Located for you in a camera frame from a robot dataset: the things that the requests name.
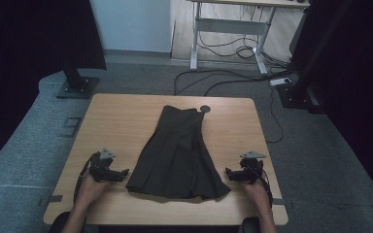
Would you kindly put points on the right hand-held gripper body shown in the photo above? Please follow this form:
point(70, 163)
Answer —
point(251, 166)

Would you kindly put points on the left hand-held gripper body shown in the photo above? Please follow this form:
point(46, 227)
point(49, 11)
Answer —
point(101, 165)

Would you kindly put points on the black dress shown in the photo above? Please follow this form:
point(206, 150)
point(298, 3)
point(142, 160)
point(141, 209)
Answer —
point(178, 155)

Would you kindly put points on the person's right hand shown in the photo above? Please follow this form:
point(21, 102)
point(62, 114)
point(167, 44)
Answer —
point(255, 192)

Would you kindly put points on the person's left hand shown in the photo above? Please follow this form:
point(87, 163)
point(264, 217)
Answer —
point(90, 191)

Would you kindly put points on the grey tape strip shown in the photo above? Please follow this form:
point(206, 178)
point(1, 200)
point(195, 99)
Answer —
point(281, 202)
point(54, 198)

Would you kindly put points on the grey floor outlet box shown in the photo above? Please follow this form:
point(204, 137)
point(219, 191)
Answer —
point(72, 126)

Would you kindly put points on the person's right leg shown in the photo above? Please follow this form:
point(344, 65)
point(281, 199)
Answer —
point(251, 225)

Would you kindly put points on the person's leg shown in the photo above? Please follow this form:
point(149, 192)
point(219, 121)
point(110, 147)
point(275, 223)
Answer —
point(251, 225)
point(60, 223)

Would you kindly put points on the round dark table grommet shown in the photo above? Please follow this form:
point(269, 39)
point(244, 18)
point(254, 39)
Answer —
point(205, 108)

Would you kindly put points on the person's left leg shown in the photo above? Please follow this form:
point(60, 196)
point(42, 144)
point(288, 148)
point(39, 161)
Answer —
point(60, 223)

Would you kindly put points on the white power strip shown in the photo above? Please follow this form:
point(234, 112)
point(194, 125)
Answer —
point(280, 81)

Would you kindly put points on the black curtain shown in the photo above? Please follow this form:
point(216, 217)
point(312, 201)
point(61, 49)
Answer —
point(356, 81)
point(29, 48)

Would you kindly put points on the black stand with base plate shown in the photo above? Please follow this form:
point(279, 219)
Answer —
point(77, 85)

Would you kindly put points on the black metal stand with frame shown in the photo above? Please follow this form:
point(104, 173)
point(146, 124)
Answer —
point(299, 87)

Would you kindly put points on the white desk frame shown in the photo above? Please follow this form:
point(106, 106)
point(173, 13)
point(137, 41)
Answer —
point(230, 26)

